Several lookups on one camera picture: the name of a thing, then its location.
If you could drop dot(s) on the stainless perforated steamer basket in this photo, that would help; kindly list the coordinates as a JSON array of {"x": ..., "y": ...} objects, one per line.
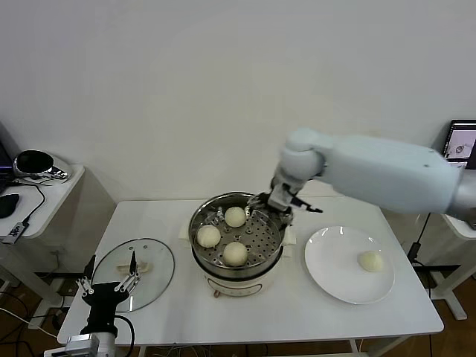
[{"x": 260, "y": 245}]

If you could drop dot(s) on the white steamed baozi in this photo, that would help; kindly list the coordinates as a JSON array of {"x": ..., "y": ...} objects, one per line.
[
  {"x": 370, "y": 261},
  {"x": 208, "y": 236},
  {"x": 235, "y": 253},
  {"x": 235, "y": 216}
]

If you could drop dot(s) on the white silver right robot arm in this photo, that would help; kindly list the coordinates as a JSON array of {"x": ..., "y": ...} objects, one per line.
[{"x": 372, "y": 167}]

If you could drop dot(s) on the dark laptop screen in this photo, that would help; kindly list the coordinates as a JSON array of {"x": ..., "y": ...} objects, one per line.
[{"x": 3, "y": 167}]

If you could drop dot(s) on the white side table black frame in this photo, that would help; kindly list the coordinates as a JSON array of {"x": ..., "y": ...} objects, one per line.
[{"x": 455, "y": 228}]

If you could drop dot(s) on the shiny chrome headset device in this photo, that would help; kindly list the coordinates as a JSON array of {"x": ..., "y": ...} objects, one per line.
[{"x": 34, "y": 163}]

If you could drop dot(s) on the grey usb hub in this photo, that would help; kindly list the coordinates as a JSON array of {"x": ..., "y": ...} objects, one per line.
[{"x": 14, "y": 233}]

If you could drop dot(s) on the black computer mouse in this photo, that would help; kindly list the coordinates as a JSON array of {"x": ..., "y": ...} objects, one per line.
[{"x": 7, "y": 205}]

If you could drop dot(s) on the open grey laptop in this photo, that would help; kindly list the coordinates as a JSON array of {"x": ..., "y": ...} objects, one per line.
[{"x": 461, "y": 141}]

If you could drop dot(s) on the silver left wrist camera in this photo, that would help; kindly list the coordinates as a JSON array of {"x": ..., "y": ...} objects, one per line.
[{"x": 74, "y": 344}]

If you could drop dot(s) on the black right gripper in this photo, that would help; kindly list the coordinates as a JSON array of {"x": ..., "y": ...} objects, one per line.
[{"x": 289, "y": 219}]

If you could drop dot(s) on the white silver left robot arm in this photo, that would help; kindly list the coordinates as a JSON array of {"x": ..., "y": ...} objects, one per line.
[{"x": 103, "y": 344}]

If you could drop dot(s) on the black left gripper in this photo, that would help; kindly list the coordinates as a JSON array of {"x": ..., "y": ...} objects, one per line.
[{"x": 102, "y": 301}]

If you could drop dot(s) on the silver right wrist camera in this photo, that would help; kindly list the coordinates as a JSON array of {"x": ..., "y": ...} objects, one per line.
[{"x": 278, "y": 198}]

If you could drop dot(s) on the round white plate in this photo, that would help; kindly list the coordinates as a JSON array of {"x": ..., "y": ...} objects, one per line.
[{"x": 334, "y": 267}]

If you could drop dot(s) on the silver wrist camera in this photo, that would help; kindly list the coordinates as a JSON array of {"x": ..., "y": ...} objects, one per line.
[
  {"x": 278, "y": 198},
  {"x": 74, "y": 344}
]

